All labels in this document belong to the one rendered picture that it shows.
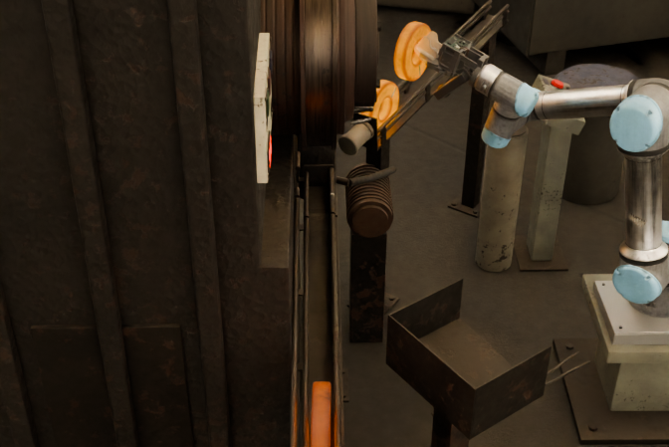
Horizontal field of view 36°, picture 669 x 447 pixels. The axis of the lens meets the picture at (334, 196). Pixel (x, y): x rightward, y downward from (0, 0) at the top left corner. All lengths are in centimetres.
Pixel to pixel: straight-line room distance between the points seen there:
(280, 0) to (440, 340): 79
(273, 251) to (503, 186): 132
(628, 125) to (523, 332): 99
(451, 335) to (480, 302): 105
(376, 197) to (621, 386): 84
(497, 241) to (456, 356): 117
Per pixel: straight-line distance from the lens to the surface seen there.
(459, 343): 222
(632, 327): 275
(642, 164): 246
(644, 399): 296
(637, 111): 239
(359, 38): 211
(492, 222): 327
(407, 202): 368
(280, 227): 207
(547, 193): 330
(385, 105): 286
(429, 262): 341
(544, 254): 344
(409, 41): 263
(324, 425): 183
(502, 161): 314
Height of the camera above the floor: 210
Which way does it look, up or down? 34 degrees down
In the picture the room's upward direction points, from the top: straight up
